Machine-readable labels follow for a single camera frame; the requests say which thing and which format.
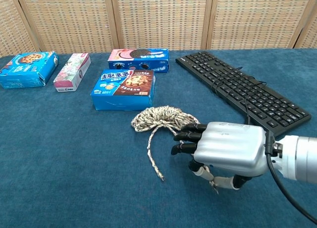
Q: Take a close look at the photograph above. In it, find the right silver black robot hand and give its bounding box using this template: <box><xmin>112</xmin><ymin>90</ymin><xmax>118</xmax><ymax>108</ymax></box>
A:
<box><xmin>170</xmin><ymin>121</ymin><xmax>273</xmax><ymax>190</ymax></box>

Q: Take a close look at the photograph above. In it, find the beige braided rope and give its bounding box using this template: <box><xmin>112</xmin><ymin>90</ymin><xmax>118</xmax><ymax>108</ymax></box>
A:
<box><xmin>130</xmin><ymin>106</ymin><xmax>220</xmax><ymax>195</ymax></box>

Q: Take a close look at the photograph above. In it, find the black computer keyboard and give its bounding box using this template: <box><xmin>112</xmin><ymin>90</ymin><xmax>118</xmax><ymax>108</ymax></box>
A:
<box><xmin>175</xmin><ymin>51</ymin><xmax>312</xmax><ymax>138</ymax></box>

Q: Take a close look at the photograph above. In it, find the blue and brown cookie box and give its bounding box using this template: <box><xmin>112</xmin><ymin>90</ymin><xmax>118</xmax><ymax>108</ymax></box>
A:
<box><xmin>91</xmin><ymin>69</ymin><xmax>157</xmax><ymax>112</ymax></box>

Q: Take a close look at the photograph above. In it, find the pink and blue Oreo box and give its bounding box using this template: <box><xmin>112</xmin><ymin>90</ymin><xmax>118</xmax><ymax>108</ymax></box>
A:
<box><xmin>107</xmin><ymin>48</ymin><xmax>170</xmax><ymax>74</ymax></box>

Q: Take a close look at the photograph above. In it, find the woven wooden folding screen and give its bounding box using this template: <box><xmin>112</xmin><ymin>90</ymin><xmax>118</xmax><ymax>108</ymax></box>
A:
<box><xmin>0</xmin><ymin>0</ymin><xmax>317</xmax><ymax>57</ymax></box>

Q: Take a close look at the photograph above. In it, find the blue felt table cover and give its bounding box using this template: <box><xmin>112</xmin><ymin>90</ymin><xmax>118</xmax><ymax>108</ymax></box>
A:
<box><xmin>0</xmin><ymin>48</ymin><xmax>317</xmax><ymax>228</ymax></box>

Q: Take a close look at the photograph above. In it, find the pink floral narrow box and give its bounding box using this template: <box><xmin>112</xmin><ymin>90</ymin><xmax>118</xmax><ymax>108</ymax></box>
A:
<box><xmin>53</xmin><ymin>53</ymin><xmax>92</xmax><ymax>93</ymax></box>

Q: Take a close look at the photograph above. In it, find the light blue cookie box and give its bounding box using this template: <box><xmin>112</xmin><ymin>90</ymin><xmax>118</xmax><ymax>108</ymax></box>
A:
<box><xmin>0</xmin><ymin>51</ymin><xmax>59</xmax><ymax>90</ymax></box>

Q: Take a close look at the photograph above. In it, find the thin black keyboard cable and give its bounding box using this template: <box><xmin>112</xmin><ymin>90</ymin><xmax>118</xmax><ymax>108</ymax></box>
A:
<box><xmin>211</xmin><ymin>66</ymin><xmax>267</xmax><ymax>126</ymax></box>

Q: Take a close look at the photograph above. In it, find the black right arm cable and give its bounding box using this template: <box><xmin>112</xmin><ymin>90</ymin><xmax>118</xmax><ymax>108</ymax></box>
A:
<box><xmin>264</xmin><ymin>131</ymin><xmax>317</xmax><ymax>225</ymax></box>

